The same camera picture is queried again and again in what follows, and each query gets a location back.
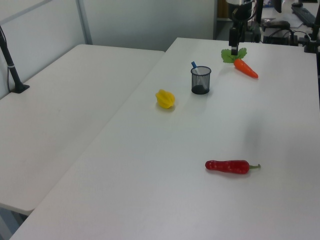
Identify red toy chili pepper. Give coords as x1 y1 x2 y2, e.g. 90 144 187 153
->
204 159 262 175

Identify white marker pen blue cap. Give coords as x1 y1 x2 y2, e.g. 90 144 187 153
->
191 61 202 76

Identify black camera stand pole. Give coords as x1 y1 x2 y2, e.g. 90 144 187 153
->
0 24 30 94

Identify black clamp stand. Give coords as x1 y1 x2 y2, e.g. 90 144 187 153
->
303 0 320 53

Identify black mesh pen holder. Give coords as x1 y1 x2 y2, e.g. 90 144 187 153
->
190 65 212 95

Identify orange toy carrot green leaves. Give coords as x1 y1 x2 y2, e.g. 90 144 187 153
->
220 47 259 79

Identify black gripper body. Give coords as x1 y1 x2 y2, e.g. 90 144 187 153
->
230 3 253 29

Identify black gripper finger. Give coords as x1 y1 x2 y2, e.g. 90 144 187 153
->
239 21 246 49
228 27 240 56

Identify yellow toy starfruit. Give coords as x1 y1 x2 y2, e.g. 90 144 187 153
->
155 89 176 110

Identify black computer keyboard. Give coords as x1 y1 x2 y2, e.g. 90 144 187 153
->
291 5 317 26

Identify grey partition frame post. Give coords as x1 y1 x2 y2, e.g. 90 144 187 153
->
76 0 94 46

